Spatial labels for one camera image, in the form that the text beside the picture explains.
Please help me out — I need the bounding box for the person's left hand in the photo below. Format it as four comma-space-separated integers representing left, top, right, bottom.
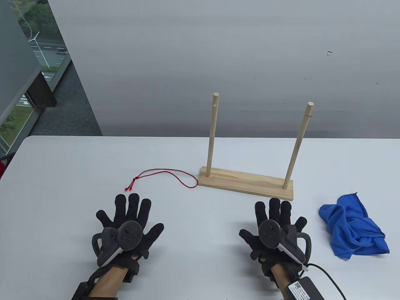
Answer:
96, 193, 164, 283

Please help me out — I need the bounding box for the person's right hand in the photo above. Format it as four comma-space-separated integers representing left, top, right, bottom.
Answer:
239, 197, 311, 289

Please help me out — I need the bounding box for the red elastic cord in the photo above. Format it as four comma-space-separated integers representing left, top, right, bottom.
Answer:
124, 169, 199, 192

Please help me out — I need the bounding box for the wooden rack with two posts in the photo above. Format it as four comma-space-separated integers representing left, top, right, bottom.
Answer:
198, 92, 314, 201

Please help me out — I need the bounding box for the blue towel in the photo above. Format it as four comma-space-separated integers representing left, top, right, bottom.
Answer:
319, 192, 390, 260

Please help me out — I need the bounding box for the person's right forearm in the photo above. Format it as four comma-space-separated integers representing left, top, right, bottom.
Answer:
270, 262, 299, 300

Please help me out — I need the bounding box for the dark grey right hand controller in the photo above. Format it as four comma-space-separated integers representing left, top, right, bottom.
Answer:
258, 220, 312, 265

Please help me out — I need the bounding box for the dark grey hand controller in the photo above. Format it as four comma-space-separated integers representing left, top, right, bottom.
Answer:
92, 220, 143, 267
258, 220, 312, 265

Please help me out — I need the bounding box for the dark grey left hand controller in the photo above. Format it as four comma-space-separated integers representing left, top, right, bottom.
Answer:
92, 220, 143, 267

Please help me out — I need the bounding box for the red and black chair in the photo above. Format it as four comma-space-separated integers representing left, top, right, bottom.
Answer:
0, 152, 16, 182

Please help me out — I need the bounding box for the black panel base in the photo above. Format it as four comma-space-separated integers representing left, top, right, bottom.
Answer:
26, 71, 57, 108

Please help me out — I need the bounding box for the glass window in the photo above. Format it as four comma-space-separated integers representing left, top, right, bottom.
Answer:
0, 0, 73, 157

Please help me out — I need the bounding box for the grey frosted panel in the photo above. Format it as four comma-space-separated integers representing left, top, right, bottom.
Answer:
0, 0, 43, 124

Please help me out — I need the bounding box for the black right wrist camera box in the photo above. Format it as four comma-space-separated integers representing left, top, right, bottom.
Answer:
283, 277, 327, 300

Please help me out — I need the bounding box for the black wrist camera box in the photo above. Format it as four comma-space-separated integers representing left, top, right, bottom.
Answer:
283, 277, 327, 300
71, 281, 94, 300

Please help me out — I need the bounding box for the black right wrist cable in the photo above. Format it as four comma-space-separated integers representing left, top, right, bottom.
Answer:
308, 264, 347, 300

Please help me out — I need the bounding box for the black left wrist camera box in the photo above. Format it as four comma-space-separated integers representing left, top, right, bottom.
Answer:
71, 281, 94, 300

